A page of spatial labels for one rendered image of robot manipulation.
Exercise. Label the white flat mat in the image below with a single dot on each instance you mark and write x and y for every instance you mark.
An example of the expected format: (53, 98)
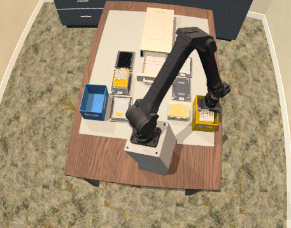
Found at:
(123, 30)

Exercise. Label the blue open-top bin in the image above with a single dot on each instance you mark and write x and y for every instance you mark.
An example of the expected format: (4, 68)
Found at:
(93, 105)

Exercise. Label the yellow bin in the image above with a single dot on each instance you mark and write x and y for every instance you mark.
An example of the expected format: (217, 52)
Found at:
(198, 125)

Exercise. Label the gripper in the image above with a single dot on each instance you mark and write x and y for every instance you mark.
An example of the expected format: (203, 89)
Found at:
(209, 106)

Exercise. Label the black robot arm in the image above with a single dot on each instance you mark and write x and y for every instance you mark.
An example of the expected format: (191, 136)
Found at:
(143, 113)

